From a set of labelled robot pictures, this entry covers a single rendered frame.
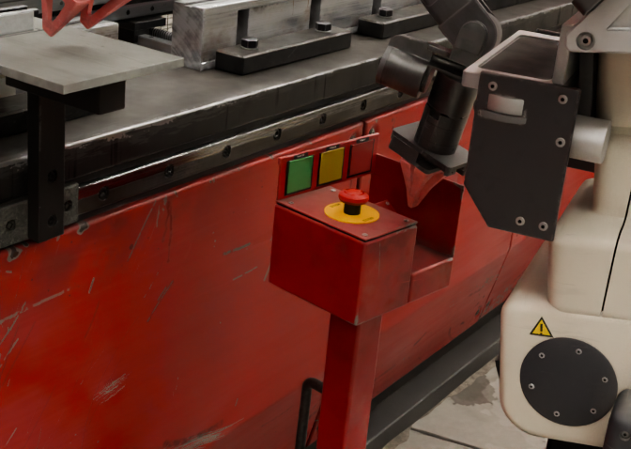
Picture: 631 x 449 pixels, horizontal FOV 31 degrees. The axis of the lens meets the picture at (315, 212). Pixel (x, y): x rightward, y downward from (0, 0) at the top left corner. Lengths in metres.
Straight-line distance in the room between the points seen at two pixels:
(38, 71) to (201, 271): 0.54
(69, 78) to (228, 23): 0.61
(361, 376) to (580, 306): 0.46
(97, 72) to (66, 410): 0.51
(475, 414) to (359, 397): 1.01
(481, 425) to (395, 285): 1.12
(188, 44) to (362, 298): 0.51
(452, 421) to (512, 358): 1.30
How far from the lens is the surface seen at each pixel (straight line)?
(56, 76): 1.16
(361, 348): 1.55
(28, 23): 1.34
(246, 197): 1.65
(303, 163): 1.48
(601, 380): 1.23
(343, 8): 1.99
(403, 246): 1.44
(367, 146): 1.57
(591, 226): 1.19
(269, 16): 1.81
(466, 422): 2.55
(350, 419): 1.60
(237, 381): 1.80
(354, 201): 1.43
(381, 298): 1.44
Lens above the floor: 1.31
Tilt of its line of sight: 22 degrees down
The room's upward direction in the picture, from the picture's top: 6 degrees clockwise
